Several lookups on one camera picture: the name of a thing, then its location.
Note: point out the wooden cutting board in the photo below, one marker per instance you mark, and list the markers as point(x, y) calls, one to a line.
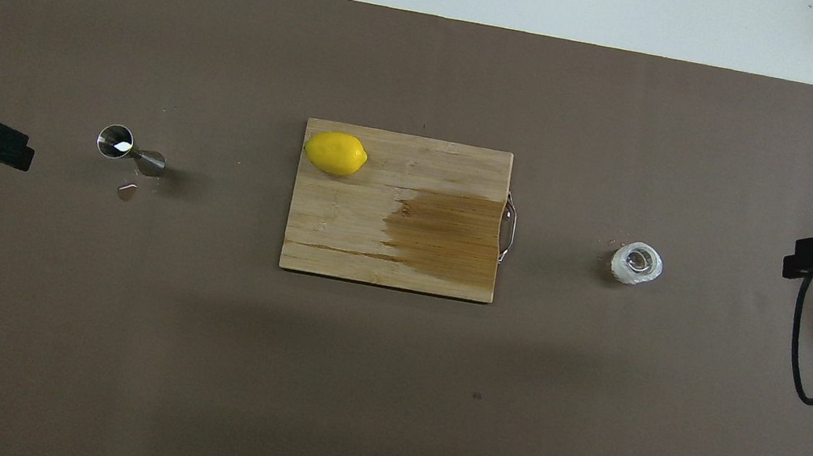
point(340, 234)

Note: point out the yellow lemon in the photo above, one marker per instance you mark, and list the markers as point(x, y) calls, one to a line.
point(335, 153)

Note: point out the steel double jigger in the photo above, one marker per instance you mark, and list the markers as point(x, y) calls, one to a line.
point(115, 140)

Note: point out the clear textured glass cup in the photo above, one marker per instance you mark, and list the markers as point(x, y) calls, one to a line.
point(637, 263)

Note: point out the brown paper table mat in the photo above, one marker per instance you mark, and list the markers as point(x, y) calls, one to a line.
point(76, 45)

